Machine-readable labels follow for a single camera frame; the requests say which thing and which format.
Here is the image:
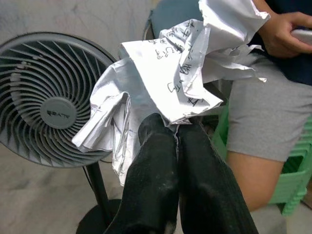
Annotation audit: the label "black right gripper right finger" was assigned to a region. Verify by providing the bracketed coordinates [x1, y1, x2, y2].
[175, 121, 259, 234]

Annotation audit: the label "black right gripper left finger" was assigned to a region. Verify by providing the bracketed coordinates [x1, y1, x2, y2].
[104, 112, 180, 234]

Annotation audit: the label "white written paper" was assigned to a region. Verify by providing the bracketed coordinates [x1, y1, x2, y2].
[72, 0, 271, 188]

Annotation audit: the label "white phone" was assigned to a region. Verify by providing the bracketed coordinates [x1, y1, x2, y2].
[290, 28, 312, 46]

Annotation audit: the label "person's hand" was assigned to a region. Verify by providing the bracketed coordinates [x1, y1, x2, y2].
[258, 12, 312, 59]

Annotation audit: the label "person's bare leg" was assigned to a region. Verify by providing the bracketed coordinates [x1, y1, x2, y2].
[225, 148, 286, 212]

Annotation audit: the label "green plastic stool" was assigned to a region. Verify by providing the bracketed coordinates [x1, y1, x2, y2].
[211, 99, 312, 216]

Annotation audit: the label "grey shorts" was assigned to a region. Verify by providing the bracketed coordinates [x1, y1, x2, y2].
[225, 46, 312, 163]

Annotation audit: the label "dark blue shirt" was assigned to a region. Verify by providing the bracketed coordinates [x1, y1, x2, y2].
[248, 0, 312, 86]

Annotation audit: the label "dark teal round chair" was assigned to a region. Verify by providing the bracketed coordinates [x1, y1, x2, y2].
[142, 0, 204, 42]

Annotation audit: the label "grey pedestal fan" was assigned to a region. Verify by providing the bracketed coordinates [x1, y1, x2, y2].
[0, 31, 122, 234]

